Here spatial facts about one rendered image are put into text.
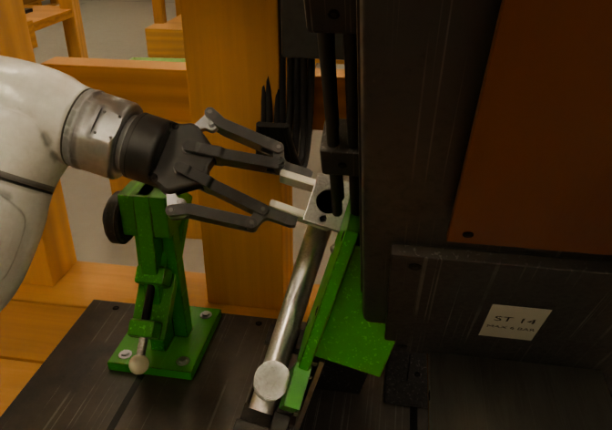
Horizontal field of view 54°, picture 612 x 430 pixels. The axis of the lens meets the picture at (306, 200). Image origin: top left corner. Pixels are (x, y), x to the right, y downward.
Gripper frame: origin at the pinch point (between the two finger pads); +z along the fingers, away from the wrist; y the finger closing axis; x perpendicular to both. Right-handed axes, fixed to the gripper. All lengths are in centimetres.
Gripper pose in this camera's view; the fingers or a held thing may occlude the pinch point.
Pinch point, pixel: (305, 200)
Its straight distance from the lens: 65.6
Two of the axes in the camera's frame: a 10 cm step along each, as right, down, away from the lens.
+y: 3.1, -9.2, 2.6
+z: 9.5, 3.1, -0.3
